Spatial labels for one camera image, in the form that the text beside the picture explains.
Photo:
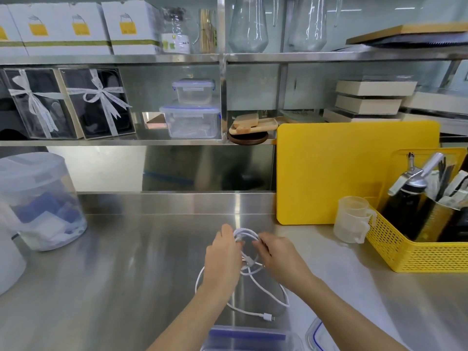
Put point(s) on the blue-lidded clear container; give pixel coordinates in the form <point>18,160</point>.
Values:
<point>248,339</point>

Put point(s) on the bundle of wooden skewers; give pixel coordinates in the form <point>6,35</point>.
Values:
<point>207,31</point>

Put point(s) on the person's right hand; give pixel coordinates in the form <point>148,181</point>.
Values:
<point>279,257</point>

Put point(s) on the dark glass oil dispenser bottle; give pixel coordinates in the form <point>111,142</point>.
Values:
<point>402,204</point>

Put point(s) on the dark round wooden coaster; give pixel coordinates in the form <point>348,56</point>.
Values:
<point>248,138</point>

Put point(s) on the person's right fingers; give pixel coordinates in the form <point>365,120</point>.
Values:
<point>260,246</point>

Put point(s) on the small clear blue-clip food container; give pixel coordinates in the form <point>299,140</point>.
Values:
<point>193,90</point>

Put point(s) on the clear container lid blue rim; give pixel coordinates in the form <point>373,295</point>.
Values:
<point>316,336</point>

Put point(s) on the clear glass jar with label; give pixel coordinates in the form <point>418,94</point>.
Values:
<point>175,31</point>

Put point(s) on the yellow perforated plastic basket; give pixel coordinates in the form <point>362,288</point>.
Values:
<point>413,248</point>

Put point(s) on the white box yellow label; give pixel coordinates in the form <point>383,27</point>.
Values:
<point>11,32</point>
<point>60,29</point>
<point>133,27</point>

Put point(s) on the clear plastic measuring cup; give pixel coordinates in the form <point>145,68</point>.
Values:
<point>353,221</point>

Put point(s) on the person's left forearm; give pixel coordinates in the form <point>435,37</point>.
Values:
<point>182,321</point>

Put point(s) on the cream flat box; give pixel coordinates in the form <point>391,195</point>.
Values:
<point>367,104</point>
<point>356,116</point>
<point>374,87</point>

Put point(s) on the white flat box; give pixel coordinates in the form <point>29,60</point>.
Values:
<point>435,105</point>

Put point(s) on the wooden board with dark tray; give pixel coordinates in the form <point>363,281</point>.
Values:
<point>406,36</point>

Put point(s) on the person's right forearm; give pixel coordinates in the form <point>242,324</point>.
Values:
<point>351,318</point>

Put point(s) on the person's left hand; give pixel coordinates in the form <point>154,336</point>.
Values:
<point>221,257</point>

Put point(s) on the yellow cutting board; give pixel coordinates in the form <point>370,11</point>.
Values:
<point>351,171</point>

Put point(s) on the large clear lidded container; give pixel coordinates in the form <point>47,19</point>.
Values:
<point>42,204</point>

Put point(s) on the person's left fingers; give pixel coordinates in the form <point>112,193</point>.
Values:
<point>236,239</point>

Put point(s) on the black gift box white ribbon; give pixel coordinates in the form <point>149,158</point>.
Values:
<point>34,104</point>
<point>98,102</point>

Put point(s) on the stainless steel shelf rack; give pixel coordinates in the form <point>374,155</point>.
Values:
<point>219,58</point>

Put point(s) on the clear glass pitcher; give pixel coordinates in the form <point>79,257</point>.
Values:
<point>248,23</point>
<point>307,23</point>

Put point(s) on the large clear blue-clip food container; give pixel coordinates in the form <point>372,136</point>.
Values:
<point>192,121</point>

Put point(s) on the wooden tray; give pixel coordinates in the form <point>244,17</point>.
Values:
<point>256,124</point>

